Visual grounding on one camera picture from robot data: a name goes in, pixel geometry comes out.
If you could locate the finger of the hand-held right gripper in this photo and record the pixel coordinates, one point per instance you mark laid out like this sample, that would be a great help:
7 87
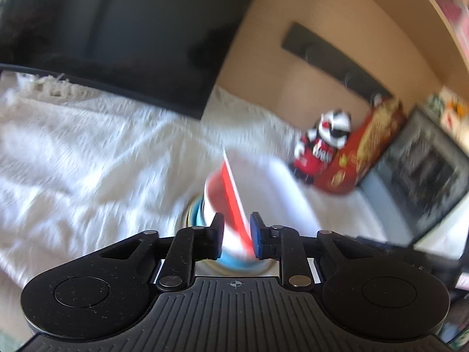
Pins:
403 251

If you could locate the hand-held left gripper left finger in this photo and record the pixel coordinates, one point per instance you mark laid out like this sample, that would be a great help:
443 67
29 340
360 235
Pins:
218 235

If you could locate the blue enamel bowl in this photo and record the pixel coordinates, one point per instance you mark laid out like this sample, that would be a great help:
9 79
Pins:
234 262

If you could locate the black wall outlet strip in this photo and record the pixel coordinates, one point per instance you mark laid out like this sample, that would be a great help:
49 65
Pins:
329 57

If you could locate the white textured cloth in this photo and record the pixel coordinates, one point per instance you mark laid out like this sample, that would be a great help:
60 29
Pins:
91 154

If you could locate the red white rectangular tray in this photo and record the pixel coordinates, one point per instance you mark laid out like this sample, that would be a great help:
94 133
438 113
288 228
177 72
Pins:
278 198

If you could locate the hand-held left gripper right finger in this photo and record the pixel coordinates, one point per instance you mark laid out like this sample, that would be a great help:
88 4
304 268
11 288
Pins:
258 238

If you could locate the red black panda toy figure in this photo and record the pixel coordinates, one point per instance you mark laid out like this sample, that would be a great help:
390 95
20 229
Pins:
322 150

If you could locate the black computer monitor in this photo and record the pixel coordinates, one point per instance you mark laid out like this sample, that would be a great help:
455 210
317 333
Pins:
110 33

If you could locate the red snack bag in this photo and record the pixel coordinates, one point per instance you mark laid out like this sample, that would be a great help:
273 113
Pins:
361 154

